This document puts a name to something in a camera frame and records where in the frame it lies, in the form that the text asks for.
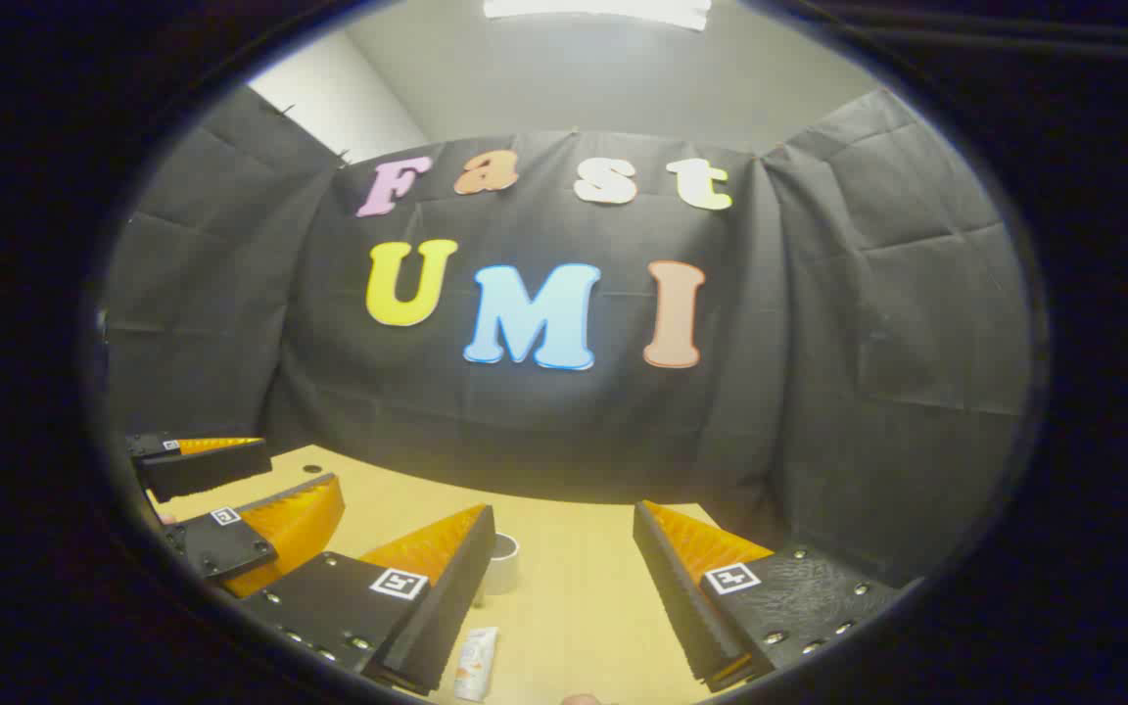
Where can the white toothpaste tube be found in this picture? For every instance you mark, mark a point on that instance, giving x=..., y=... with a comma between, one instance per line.
x=476, y=666

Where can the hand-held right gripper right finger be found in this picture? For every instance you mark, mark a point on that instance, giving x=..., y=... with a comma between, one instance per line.
x=681, y=607

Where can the black backdrop cloth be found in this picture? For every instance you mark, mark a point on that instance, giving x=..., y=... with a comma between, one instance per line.
x=544, y=431

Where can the light wooden desktop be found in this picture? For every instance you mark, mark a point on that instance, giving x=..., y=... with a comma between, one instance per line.
x=574, y=627

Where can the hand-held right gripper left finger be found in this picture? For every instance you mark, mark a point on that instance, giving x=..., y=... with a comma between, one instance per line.
x=446, y=607

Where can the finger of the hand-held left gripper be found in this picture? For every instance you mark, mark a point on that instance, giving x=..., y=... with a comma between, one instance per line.
x=202, y=472
x=221, y=548

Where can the white cup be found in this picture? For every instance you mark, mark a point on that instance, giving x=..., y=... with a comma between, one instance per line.
x=505, y=573

